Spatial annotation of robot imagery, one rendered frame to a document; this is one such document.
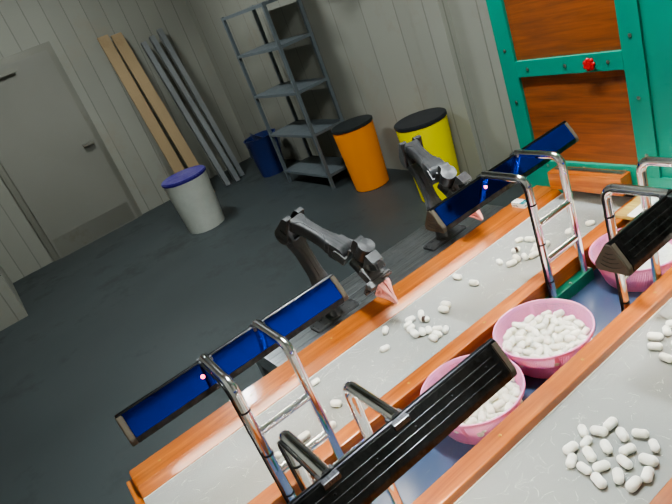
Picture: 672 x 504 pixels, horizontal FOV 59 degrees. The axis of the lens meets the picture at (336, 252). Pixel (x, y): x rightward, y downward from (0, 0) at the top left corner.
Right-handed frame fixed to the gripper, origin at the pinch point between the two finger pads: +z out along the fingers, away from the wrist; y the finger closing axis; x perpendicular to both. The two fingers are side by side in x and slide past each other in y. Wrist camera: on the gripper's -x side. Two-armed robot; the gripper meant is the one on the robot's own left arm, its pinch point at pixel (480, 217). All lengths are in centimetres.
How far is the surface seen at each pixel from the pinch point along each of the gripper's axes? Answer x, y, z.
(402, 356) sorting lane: -4, -60, 23
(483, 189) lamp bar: -33.1, -16.9, 3.8
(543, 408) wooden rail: -38, -56, 58
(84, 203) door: 416, -58, -424
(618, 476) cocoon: -52, -62, 76
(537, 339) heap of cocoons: -24, -35, 45
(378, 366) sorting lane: -2, -67, 20
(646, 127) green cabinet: -37, 42, 19
